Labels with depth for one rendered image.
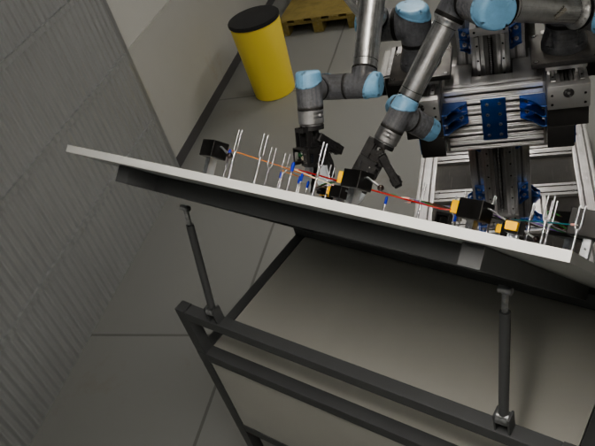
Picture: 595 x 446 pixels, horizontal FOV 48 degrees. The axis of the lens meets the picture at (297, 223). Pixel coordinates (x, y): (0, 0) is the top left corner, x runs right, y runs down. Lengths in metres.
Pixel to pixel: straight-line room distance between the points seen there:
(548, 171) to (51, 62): 2.55
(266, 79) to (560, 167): 2.36
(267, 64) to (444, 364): 3.41
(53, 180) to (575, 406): 2.61
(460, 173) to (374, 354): 1.76
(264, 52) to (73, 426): 2.87
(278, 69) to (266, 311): 3.05
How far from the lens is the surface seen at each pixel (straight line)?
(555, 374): 1.92
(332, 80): 1.98
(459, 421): 1.62
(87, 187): 3.75
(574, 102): 2.45
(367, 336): 2.05
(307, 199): 1.20
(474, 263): 1.11
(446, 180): 3.53
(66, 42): 3.79
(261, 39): 4.89
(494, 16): 2.06
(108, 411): 3.34
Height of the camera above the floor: 2.34
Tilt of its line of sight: 38 degrees down
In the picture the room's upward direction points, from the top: 18 degrees counter-clockwise
